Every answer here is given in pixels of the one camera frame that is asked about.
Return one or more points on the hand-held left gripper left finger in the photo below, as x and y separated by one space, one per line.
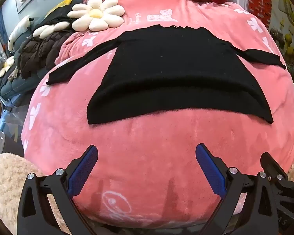
84 171

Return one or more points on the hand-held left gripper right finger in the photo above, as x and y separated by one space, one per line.
212 171

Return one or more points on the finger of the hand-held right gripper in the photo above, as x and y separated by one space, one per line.
272 164

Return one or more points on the black sweater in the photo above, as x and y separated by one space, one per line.
174 66

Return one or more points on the pink printed blanket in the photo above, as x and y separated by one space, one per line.
149 151

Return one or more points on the blue sofa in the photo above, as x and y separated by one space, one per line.
22 88

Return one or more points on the artificial flower bouquet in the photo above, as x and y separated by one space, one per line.
290 46

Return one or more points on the brown puffer jacket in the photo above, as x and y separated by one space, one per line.
39 51

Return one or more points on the small daisy cushion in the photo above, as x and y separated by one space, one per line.
5 66

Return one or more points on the white petal cushion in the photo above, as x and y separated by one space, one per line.
47 30

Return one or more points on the white plush toy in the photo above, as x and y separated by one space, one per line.
19 29

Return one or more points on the white daisy cushion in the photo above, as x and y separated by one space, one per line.
95 13

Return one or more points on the black cloth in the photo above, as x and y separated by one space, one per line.
58 14

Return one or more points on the yellow cushion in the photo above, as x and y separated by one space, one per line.
61 5

